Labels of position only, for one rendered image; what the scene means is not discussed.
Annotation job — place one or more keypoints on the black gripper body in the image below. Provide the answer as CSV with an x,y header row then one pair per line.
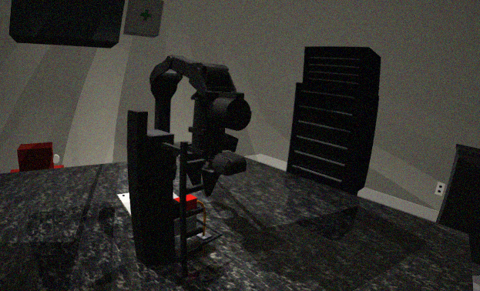
x,y
205,143

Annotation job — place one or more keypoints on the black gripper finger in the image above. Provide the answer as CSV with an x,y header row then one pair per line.
x,y
209,180
194,174

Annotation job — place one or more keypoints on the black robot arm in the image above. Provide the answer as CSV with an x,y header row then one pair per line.
x,y
216,99

